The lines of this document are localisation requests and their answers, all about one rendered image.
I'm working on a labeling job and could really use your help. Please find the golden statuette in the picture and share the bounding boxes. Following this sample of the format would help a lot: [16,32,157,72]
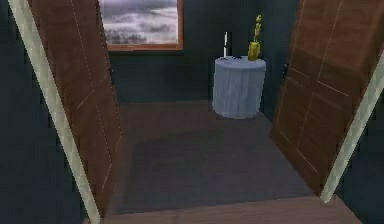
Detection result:
[247,14,264,62]

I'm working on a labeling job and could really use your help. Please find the wood framed cloudy picture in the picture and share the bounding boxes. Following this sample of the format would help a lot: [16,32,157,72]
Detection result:
[98,0,185,52]

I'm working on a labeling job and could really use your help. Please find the round pale blue draped table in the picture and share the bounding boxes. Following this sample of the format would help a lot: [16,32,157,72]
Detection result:
[211,55,267,120]

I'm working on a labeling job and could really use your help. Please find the brown wooden room door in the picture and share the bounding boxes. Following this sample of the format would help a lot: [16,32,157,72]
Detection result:
[269,0,384,197]
[27,0,123,219]

